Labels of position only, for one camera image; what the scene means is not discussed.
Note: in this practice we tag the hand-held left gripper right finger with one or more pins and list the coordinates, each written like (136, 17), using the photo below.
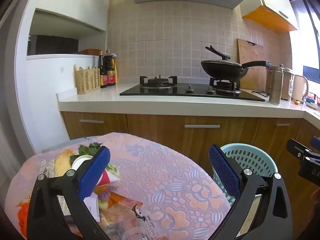
(223, 172)

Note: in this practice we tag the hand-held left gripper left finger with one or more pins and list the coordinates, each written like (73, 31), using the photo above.
(96, 170)

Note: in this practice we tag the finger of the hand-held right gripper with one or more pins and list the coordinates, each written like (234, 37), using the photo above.
(315, 143)
(297, 147)

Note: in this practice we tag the orange snack wrappers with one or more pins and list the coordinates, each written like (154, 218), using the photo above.
(106, 180)

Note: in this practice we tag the light blue perforated wastebasket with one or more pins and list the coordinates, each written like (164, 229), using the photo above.
(250, 155)

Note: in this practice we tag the orange snack packet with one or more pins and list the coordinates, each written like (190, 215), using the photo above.
(120, 207)

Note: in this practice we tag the pale green cabbage piece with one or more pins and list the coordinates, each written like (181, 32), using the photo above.
(112, 168)

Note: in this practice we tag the white round cup lid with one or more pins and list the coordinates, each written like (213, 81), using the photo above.
(80, 161)

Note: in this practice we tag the green leafy vegetable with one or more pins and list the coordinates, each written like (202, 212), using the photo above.
(86, 149)

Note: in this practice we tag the yellow bread piece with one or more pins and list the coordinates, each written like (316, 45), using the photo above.
(62, 162)

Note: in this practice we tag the white paper slip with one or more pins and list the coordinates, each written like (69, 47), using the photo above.
(92, 207)

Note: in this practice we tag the blue dish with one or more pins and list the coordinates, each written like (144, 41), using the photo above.
(311, 103)

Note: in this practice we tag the small orange item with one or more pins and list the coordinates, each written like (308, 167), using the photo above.
(296, 102)

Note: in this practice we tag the beige electric kettle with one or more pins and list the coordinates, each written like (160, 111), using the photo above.
(299, 87)

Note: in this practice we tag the pink floral blanket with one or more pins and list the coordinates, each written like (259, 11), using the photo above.
(162, 170)

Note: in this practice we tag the stainless steel thermos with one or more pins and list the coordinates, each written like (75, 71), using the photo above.
(275, 87)

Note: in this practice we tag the stainless steel pot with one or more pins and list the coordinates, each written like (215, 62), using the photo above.
(287, 80)

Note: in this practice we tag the clear plastic wrapper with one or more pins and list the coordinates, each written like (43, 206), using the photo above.
(140, 230)

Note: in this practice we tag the beige slotted utensil basket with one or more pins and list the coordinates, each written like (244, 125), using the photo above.
(87, 80)

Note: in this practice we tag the black gas stove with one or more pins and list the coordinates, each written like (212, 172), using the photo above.
(180, 93)

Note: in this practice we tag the black frying pan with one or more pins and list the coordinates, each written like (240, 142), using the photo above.
(220, 70)

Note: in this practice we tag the thin dark sauce bottle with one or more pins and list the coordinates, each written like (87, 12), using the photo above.
(102, 67)

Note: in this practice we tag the large soy sauce bottle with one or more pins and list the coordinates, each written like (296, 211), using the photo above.
(110, 67)

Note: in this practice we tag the wooden cutting board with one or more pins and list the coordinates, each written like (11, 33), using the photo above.
(250, 55)

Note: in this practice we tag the window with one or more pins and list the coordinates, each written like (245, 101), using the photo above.
(305, 30)

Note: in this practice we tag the glass pan lid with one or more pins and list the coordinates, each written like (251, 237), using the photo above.
(220, 55)

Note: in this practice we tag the orange wall cabinet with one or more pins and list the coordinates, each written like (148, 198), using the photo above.
(272, 7)

